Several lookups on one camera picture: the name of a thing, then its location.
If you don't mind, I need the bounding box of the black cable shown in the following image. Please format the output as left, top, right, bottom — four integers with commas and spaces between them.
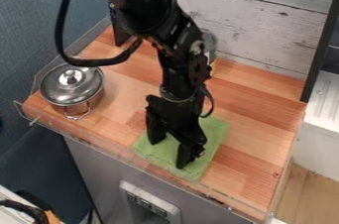
53, 0, 145, 68

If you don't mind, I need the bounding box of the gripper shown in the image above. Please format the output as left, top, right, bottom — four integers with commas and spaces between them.
144, 92, 210, 169

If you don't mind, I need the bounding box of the green cloth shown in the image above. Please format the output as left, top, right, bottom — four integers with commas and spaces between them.
131, 115, 232, 183

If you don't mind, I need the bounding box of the silver can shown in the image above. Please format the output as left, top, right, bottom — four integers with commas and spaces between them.
199, 29, 220, 77

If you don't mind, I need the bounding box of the silver pot with lid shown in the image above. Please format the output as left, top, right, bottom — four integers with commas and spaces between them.
38, 62, 108, 121

